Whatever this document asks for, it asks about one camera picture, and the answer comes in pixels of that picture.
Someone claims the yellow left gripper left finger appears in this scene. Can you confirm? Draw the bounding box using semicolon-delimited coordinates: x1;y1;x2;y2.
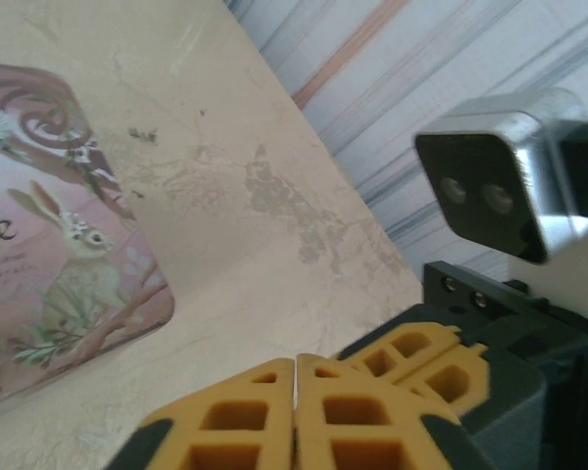
105;357;296;470

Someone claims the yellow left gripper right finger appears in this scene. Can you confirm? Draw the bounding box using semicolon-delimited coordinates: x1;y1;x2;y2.
295;353;492;470

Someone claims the pink rabbit print tin box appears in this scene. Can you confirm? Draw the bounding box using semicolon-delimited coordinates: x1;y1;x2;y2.
0;62;176;411

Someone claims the silver black wrist camera box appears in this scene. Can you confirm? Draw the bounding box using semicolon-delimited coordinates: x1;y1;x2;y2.
413;95;588;266

